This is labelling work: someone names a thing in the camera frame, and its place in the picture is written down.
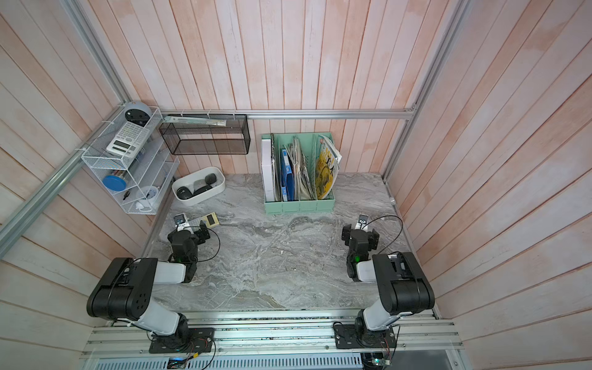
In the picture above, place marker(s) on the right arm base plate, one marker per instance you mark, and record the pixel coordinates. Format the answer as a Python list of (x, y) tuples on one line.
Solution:
[(353, 337)]

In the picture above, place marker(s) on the blue lid jar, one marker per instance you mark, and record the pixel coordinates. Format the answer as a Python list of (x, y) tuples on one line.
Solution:
[(116, 180)]

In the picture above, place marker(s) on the green file organizer box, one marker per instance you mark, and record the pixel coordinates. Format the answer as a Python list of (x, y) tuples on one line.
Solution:
[(308, 142)]

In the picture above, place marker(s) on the black wire mesh basket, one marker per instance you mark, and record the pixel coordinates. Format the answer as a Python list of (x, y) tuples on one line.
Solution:
[(206, 134)]

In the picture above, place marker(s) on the white wire wall shelf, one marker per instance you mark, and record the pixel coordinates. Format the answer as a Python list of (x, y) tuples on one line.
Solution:
[(154, 165)]

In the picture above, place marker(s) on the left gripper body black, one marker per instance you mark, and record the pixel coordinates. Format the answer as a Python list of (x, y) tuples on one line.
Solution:
[(201, 232)]

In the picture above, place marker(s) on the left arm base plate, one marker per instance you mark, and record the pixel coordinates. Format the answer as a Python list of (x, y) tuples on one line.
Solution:
[(194, 340)]

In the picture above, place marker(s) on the white desk calculator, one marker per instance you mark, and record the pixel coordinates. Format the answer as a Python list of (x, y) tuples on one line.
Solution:
[(128, 140)]

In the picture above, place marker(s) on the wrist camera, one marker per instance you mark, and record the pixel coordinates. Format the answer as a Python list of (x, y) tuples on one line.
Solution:
[(182, 223), (362, 222)]

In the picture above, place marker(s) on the blue folder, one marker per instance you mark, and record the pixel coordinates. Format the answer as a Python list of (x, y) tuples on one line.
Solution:
[(287, 179)]

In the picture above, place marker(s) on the white round alarm clock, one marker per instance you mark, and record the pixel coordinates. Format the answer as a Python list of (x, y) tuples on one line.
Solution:
[(146, 198)]

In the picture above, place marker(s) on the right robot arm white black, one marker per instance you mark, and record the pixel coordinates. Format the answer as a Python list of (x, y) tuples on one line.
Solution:
[(403, 287)]

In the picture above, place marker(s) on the grey newspapers stack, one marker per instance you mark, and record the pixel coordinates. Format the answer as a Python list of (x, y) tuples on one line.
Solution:
[(303, 190)]

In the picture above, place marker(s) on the white plastic storage box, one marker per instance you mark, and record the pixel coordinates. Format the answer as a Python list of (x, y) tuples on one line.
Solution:
[(196, 180)]

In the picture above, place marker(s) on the yellow magazine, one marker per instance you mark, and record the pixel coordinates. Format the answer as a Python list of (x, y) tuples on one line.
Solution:
[(326, 166)]

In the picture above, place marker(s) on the round grey black speaker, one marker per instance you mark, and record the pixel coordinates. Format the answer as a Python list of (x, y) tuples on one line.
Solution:
[(137, 113)]

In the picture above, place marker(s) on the aluminium rail base frame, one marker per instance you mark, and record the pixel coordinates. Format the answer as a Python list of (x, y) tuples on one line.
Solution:
[(291, 339)]

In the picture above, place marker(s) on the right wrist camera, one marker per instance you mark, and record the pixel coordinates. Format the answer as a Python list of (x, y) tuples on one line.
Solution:
[(362, 222)]

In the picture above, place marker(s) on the black lecoo mouse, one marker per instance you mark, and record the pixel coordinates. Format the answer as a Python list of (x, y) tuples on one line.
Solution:
[(184, 193), (202, 189)]

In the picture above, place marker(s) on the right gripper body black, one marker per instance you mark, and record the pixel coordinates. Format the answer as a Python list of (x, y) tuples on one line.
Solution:
[(347, 233)]

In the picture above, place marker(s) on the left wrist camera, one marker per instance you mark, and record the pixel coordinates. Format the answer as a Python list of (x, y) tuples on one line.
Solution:
[(182, 223)]

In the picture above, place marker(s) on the white binder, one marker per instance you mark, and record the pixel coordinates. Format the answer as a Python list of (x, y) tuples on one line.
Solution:
[(267, 170)]

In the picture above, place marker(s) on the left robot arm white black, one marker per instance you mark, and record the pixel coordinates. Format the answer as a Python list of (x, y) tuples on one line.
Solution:
[(124, 292)]

